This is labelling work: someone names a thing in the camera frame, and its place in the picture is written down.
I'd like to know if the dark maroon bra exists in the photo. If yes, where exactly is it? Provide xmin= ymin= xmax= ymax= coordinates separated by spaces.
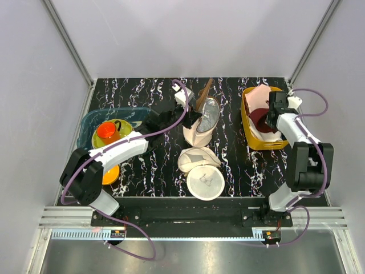
xmin=249 ymin=108 xmax=278 ymax=133

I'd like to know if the cream laundry bag brown trim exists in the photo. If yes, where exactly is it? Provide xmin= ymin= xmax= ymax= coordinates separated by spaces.
xmin=182 ymin=78 xmax=220 ymax=148

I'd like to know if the pale pink bra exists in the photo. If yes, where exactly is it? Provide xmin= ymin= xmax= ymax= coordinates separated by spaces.
xmin=244 ymin=84 xmax=271 ymax=114

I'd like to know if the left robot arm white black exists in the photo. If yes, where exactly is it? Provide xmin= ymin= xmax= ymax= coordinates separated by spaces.
xmin=59 ymin=103 xmax=202 ymax=226

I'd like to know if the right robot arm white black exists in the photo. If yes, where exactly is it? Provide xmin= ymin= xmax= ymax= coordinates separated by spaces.
xmin=259 ymin=91 xmax=334 ymax=227

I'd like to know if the white mesh laundry bag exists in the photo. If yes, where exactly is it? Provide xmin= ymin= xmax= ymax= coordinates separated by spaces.
xmin=177 ymin=147 xmax=225 ymax=201

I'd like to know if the white cloth in bin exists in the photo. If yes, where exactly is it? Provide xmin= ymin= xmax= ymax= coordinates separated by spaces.
xmin=248 ymin=118 xmax=282 ymax=142

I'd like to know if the yellow plastic bin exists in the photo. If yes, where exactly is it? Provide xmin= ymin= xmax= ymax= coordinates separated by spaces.
xmin=241 ymin=86 xmax=289 ymax=151

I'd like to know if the teal transparent plastic container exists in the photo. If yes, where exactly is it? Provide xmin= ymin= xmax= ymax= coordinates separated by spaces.
xmin=76 ymin=107 xmax=151 ymax=150

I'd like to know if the yellow-green plate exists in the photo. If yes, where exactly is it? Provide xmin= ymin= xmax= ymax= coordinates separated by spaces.
xmin=92 ymin=119 xmax=133 ymax=149

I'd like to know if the orange translucent cup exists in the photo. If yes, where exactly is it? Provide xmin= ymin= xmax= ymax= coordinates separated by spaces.
xmin=96 ymin=122 xmax=120 ymax=145

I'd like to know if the orange bowl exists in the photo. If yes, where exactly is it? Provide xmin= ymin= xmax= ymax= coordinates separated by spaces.
xmin=102 ymin=166 xmax=120 ymax=186

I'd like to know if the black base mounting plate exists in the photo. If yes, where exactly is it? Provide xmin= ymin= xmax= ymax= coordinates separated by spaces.
xmin=90 ymin=196 xmax=294 ymax=238

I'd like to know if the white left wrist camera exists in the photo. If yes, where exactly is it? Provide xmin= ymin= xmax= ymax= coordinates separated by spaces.
xmin=172 ymin=83 xmax=194 ymax=108

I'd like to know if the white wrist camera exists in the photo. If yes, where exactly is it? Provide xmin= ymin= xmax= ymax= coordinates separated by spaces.
xmin=287 ymin=91 xmax=303 ymax=110
xmin=172 ymin=83 xmax=194 ymax=108

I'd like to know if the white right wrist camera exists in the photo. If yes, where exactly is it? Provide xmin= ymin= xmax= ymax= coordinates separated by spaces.
xmin=287 ymin=91 xmax=303 ymax=110

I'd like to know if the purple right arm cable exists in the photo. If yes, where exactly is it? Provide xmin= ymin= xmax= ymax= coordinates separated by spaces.
xmin=236 ymin=88 xmax=329 ymax=248

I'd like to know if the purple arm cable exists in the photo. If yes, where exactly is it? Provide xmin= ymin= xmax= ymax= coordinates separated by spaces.
xmin=60 ymin=79 xmax=190 ymax=261
xmin=236 ymin=88 xmax=329 ymax=248

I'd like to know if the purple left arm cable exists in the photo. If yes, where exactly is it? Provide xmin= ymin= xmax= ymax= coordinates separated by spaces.
xmin=60 ymin=79 xmax=190 ymax=261

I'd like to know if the aluminium frame post right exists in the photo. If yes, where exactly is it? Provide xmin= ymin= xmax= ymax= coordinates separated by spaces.
xmin=287 ymin=0 xmax=342 ymax=87

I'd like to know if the aluminium frame post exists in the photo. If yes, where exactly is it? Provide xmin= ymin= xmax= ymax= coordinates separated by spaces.
xmin=42 ymin=0 xmax=96 ymax=88
xmin=287 ymin=0 xmax=342 ymax=87

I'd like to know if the aluminium frame post left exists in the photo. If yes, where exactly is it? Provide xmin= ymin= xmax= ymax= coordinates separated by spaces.
xmin=42 ymin=0 xmax=96 ymax=88

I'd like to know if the aluminium front rail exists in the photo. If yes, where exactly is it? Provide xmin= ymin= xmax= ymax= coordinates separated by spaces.
xmin=39 ymin=207 xmax=347 ymax=241

